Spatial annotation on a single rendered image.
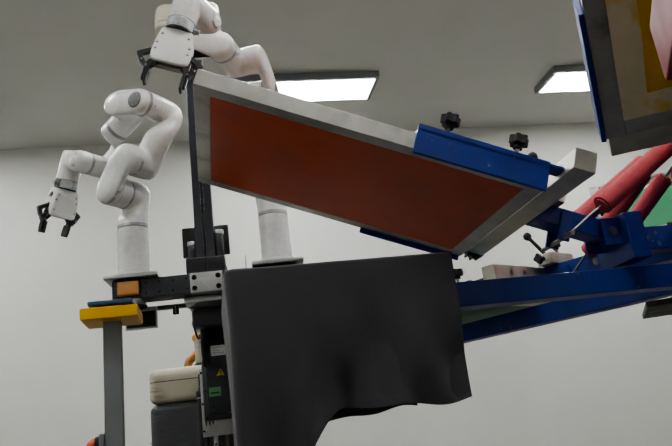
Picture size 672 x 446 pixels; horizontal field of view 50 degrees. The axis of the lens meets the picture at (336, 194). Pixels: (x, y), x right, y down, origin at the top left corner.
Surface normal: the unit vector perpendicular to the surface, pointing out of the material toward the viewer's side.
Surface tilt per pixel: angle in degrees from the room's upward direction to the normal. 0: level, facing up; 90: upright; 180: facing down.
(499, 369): 90
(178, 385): 90
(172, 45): 91
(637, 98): 148
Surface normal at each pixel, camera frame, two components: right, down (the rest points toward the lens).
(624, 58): -0.08, 0.66
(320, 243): 0.16, -0.33
